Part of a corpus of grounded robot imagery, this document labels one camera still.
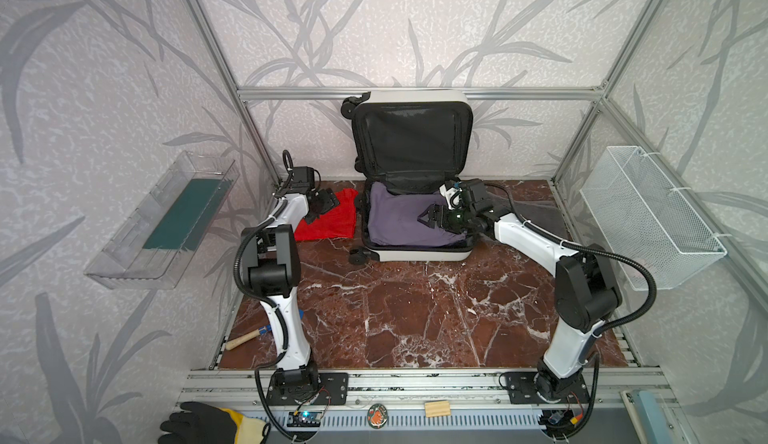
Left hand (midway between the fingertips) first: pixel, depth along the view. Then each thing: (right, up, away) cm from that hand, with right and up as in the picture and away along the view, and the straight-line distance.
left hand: (330, 193), depth 102 cm
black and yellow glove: (-21, -54, -34) cm, 67 cm away
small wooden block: (+34, -53, -31) cm, 70 cm away
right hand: (+33, -6, -12) cm, 35 cm away
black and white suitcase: (+26, +16, -4) cm, 31 cm away
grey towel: (+78, -8, +5) cm, 78 cm away
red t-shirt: (+4, -10, -8) cm, 13 cm away
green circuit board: (+1, -56, -31) cm, 64 cm away
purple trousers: (+22, -9, -1) cm, 24 cm away
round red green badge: (+19, -54, -32) cm, 66 cm away
